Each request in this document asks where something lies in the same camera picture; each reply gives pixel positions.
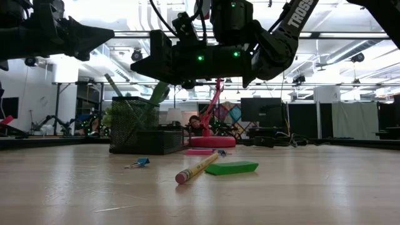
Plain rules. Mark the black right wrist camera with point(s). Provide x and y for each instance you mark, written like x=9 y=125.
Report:
x=186 y=29

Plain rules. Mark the black wall screen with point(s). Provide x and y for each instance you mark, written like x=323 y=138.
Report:
x=9 y=107

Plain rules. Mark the green artificial plant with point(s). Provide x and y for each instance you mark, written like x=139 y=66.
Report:
x=107 y=118

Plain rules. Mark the person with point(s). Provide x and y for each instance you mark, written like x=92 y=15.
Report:
x=195 y=125
x=94 y=124

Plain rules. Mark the black ceiling spotlight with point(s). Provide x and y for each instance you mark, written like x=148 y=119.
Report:
x=357 y=57
x=136 y=55
x=30 y=61

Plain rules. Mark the yellow pencil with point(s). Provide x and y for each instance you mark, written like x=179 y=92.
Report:
x=195 y=170

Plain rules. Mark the pink eraser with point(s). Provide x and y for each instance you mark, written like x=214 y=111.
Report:
x=198 y=152

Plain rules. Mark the red desk lamp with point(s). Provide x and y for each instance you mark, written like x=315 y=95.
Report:
x=212 y=142

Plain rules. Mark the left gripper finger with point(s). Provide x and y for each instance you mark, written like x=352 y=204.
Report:
x=89 y=44
x=89 y=31

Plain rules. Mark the teal pencil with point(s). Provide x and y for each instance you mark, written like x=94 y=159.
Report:
x=112 y=85

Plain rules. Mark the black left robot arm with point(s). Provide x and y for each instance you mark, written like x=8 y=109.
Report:
x=15 y=37

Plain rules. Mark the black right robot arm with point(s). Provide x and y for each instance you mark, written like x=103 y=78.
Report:
x=300 y=18

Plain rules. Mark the green eraser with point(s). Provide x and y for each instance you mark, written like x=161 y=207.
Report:
x=231 y=168

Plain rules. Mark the grey green curtain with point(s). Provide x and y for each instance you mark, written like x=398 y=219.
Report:
x=354 y=120

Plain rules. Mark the colourful patterned quilt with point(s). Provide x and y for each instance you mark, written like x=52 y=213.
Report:
x=232 y=114

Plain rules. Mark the white lampshade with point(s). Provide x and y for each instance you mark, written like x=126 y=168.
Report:
x=174 y=115

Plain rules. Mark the black computer monitor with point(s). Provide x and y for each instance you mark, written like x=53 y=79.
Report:
x=261 y=109

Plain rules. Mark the black partition panel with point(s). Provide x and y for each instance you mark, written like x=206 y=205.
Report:
x=303 y=120

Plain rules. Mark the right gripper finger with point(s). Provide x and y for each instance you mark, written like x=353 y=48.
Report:
x=149 y=65
x=157 y=77

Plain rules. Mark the red flat object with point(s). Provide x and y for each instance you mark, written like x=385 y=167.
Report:
x=7 y=120

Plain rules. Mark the black mesh desk organizer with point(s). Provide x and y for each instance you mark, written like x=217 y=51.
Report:
x=131 y=131

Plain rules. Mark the small blue binder clip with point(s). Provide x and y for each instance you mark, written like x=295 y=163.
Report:
x=222 y=152

